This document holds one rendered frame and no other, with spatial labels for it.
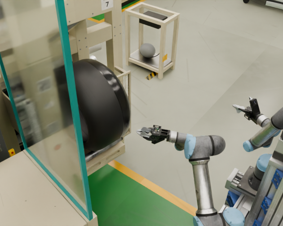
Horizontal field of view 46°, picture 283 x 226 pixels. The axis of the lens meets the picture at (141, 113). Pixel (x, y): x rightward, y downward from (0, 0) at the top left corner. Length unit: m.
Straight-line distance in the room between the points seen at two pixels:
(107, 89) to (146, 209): 1.41
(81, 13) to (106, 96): 0.52
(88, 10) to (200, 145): 1.02
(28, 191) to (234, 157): 2.38
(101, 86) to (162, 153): 1.68
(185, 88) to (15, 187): 3.07
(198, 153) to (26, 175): 0.88
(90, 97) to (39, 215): 0.69
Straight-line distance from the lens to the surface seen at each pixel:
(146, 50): 4.52
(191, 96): 4.19
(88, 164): 2.18
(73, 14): 2.03
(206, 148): 1.84
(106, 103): 1.88
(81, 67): 1.98
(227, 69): 4.82
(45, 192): 1.57
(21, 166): 1.71
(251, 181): 2.37
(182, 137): 2.13
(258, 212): 2.11
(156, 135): 2.09
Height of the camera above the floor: 2.49
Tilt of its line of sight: 40 degrees down
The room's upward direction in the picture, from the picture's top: 1 degrees clockwise
